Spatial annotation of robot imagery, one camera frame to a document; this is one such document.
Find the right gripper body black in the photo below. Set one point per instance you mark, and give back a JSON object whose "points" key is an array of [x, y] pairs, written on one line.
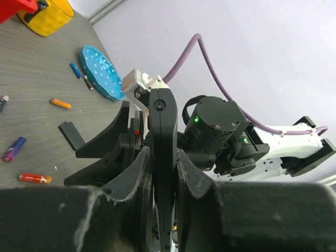
{"points": [[115, 149]]}

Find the blue battery near plate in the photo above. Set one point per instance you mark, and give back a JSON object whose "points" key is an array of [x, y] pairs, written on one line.
{"points": [[75, 70]]}

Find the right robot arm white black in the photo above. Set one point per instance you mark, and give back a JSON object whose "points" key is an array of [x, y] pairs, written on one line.
{"points": [[218, 140]]}

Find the red battery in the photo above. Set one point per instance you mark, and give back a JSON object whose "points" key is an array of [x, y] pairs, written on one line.
{"points": [[35, 178]]}

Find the black battery cover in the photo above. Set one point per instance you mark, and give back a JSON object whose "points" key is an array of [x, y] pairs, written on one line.
{"points": [[72, 135]]}

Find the purple battery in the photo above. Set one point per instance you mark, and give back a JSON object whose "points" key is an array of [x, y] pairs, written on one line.
{"points": [[14, 149]]}

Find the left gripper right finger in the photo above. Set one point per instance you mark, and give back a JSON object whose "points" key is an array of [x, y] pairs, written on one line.
{"points": [[251, 216]]}

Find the blue dotted plate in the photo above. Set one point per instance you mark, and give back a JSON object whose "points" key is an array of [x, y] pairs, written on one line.
{"points": [[101, 73]]}

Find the yellow mug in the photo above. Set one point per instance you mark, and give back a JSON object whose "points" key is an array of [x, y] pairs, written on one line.
{"points": [[49, 17]]}

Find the black remote control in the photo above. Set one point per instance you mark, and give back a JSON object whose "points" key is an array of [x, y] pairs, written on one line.
{"points": [[163, 145]]}

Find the black battery near plate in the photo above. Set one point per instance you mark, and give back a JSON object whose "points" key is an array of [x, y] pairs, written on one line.
{"points": [[88, 83]]}

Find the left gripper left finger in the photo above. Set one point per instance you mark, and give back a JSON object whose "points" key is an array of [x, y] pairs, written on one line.
{"points": [[81, 218]]}

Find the red plastic bin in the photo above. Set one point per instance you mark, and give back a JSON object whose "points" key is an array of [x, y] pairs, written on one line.
{"points": [[8, 8]]}

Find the orange battery centre right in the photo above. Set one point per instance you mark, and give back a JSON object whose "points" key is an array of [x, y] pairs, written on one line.
{"points": [[60, 104]]}

